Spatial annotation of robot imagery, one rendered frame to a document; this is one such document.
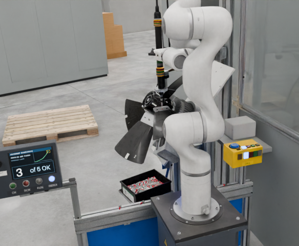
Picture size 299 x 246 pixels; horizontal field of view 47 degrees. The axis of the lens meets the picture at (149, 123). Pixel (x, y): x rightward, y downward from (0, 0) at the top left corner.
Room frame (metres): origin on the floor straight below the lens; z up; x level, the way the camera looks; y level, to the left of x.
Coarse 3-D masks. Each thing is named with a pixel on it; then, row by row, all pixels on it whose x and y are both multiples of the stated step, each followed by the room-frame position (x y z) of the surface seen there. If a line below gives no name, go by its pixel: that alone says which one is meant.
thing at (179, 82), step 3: (180, 78) 1.81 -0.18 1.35; (174, 81) 1.80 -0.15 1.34; (177, 81) 1.83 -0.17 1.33; (180, 81) 1.87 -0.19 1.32; (171, 84) 1.82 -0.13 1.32; (174, 84) 1.85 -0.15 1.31; (177, 84) 1.88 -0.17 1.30; (180, 84) 1.91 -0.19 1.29; (168, 87) 1.83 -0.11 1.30; (171, 87) 1.87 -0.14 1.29; (174, 87) 1.89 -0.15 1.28; (177, 87) 1.91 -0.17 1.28
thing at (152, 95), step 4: (152, 92) 1.89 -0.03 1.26; (156, 92) 1.89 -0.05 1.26; (148, 96) 1.91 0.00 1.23; (152, 96) 1.87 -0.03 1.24; (156, 96) 1.86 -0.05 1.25; (144, 100) 1.92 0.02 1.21; (152, 100) 1.83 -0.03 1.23; (156, 100) 1.84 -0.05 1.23; (160, 100) 1.86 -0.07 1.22; (164, 100) 1.87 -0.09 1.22; (168, 100) 1.92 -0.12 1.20; (144, 104) 1.90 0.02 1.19; (148, 104) 1.83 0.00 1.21; (152, 104) 1.83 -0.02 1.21; (156, 104) 1.84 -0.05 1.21; (160, 104) 1.84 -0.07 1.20; (164, 104) 1.87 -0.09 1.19; (168, 104) 1.88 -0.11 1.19; (172, 104) 1.87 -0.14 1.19; (144, 108) 1.85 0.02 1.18; (148, 108) 1.84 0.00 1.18; (152, 108) 1.83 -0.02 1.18; (152, 112) 1.85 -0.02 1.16
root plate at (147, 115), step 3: (144, 114) 1.88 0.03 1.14; (147, 114) 1.87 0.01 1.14; (150, 114) 1.87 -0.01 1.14; (147, 117) 1.86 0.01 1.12; (150, 117) 1.86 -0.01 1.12; (153, 117) 1.86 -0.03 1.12; (141, 120) 1.86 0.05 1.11; (144, 120) 1.86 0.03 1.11; (147, 120) 1.85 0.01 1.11; (150, 120) 1.85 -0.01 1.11; (147, 123) 1.84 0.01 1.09; (150, 123) 1.84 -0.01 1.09
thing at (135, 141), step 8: (136, 128) 1.83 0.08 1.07; (144, 128) 1.82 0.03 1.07; (152, 128) 1.81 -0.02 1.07; (128, 136) 1.82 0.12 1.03; (136, 136) 1.80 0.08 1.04; (144, 136) 1.79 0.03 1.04; (120, 144) 1.82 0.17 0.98; (128, 144) 1.79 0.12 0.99; (136, 144) 1.77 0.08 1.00; (144, 144) 1.76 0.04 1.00; (120, 152) 1.78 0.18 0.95; (128, 152) 1.76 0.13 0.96; (136, 152) 1.74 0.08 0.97; (144, 152) 1.73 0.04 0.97; (128, 160) 1.73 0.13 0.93; (136, 160) 1.71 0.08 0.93; (144, 160) 1.69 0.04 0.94
